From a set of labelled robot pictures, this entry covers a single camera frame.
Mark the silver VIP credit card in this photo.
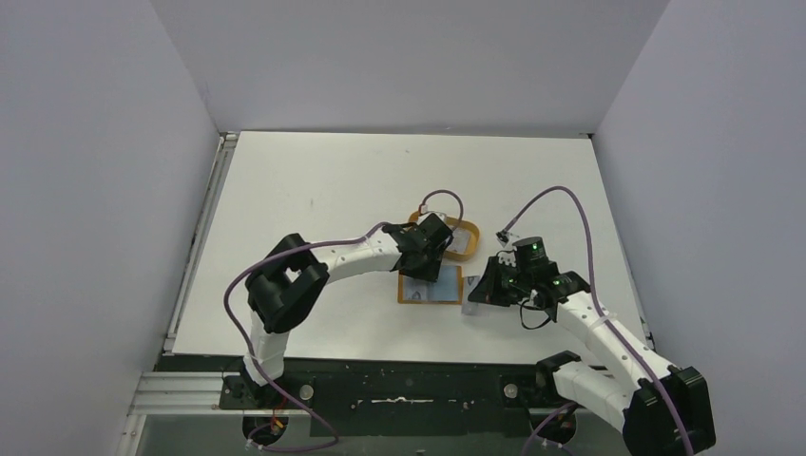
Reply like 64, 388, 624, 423
402, 276, 432, 303

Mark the orange leather card holder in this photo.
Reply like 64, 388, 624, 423
397, 265, 464, 305

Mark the orange plastic tray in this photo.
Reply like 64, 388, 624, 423
408, 210, 481, 262

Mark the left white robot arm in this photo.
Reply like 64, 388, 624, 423
241, 214, 453, 408

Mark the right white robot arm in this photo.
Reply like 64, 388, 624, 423
469, 237, 717, 455

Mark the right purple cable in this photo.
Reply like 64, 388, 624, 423
497, 185, 694, 456

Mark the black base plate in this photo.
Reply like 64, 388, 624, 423
219, 358, 564, 437

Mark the aluminium frame rail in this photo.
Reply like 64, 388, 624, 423
128, 369, 694, 417

